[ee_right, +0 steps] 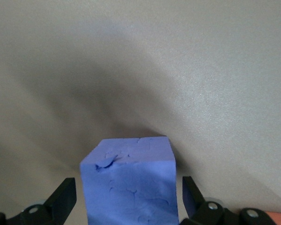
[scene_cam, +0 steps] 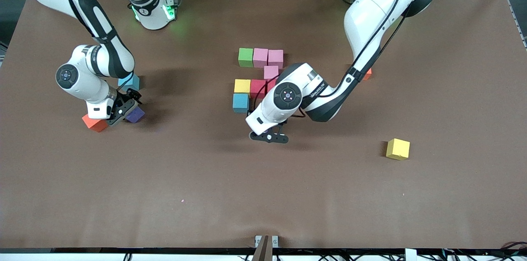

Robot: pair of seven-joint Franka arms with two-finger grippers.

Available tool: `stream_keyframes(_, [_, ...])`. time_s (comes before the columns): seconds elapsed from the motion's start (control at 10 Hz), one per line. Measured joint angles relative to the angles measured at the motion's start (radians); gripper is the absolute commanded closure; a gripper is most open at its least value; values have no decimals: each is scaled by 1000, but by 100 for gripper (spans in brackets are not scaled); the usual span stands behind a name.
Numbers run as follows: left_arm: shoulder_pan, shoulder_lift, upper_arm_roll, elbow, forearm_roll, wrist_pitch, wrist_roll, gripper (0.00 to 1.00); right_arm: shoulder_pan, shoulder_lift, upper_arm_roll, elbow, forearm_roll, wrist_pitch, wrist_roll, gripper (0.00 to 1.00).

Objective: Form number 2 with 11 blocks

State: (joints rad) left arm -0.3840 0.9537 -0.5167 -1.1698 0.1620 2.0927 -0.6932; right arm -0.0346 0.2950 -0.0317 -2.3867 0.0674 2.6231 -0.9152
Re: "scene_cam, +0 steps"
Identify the purple foam cube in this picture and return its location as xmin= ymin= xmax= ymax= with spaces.
xmin=125 ymin=107 xmax=146 ymax=124

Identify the cyan foam cube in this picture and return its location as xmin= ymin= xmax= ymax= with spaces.
xmin=118 ymin=72 xmax=140 ymax=92
xmin=232 ymin=93 xmax=250 ymax=113

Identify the metal bracket plate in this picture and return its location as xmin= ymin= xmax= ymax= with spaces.
xmin=254 ymin=235 xmax=279 ymax=248

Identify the green foam cube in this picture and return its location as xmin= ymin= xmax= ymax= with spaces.
xmin=238 ymin=48 xmax=254 ymax=68

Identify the grey camera pole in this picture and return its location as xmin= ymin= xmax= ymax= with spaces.
xmin=251 ymin=235 xmax=274 ymax=261

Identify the white table frame rail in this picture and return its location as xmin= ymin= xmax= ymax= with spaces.
xmin=0 ymin=248 xmax=527 ymax=261

